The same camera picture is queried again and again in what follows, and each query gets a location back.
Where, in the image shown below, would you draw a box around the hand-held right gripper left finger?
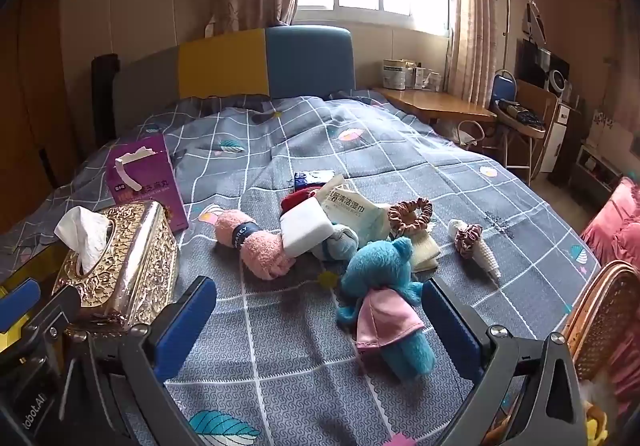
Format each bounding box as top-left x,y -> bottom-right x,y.
85,276 -> 218,446

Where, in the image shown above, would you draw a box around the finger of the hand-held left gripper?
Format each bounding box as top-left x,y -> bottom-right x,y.
0,278 -> 83,357

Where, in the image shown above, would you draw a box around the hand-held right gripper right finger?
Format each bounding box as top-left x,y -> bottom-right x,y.
421,277 -> 588,446

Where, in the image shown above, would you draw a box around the gold tin box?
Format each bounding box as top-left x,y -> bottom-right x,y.
0,241 -> 66,352

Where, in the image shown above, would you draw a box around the white knitted sock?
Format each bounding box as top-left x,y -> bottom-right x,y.
447,218 -> 501,284

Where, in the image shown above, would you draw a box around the beige cloth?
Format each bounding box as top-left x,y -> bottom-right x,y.
410,231 -> 442,273

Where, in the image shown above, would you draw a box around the pink satin scrunchie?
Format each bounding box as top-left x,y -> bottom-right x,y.
454,223 -> 483,259

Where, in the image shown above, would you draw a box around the blue teddy bear plush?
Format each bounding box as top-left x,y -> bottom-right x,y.
336,236 -> 436,382

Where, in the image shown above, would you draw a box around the pink towel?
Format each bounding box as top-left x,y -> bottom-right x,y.
214,209 -> 296,281

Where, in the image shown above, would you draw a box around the brown satin scrunchie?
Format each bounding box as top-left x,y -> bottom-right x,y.
388,197 -> 435,239

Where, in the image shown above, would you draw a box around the white socks with blue band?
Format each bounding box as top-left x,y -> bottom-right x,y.
312,223 -> 361,261

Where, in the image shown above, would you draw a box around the white sponge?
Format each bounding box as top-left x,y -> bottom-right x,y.
279,202 -> 336,257

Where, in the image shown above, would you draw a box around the white wet wipes packet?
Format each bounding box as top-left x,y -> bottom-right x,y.
315,176 -> 396,241

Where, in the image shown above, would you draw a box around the red sock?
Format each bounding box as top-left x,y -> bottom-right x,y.
280,188 -> 321,214

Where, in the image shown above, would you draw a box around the blue tissue packet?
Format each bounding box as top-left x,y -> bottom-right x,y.
294,170 -> 337,191

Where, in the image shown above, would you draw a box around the gold embossed tissue box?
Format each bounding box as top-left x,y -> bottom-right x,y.
52,200 -> 181,339

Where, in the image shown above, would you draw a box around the white tissue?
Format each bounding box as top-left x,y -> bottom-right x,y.
54,206 -> 113,277

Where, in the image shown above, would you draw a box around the purple cardboard box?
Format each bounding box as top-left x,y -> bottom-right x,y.
105,135 -> 190,233

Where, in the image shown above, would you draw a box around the wicker chair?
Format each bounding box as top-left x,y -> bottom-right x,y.
565,260 -> 640,446

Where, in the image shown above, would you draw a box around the yellow plush toy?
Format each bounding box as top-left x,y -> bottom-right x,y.
582,396 -> 613,446

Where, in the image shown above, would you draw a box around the pink ruffled blanket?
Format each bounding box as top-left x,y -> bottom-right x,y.
580,176 -> 640,277

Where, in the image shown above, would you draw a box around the grey checked bedspread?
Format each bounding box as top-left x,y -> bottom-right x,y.
0,93 -> 603,446

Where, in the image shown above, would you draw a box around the white cabinet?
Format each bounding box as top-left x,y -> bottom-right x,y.
537,98 -> 583,174

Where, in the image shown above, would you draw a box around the tray of dark items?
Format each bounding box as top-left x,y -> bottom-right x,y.
492,98 -> 546,131

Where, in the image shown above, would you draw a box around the wooden desk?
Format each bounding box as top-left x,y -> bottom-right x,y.
372,86 -> 498,127

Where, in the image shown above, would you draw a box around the blue metal chair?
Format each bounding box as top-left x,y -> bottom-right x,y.
492,70 -> 546,187

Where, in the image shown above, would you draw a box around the white carton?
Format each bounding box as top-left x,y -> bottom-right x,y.
406,60 -> 445,92

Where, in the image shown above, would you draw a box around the white can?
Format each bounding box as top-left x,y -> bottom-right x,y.
382,59 -> 407,90

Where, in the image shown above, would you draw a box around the black appliance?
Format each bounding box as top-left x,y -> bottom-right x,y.
515,38 -> 571,89

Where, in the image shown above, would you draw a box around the grey yellow blue headboard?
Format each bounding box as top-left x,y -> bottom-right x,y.
112,26 -> 357,104

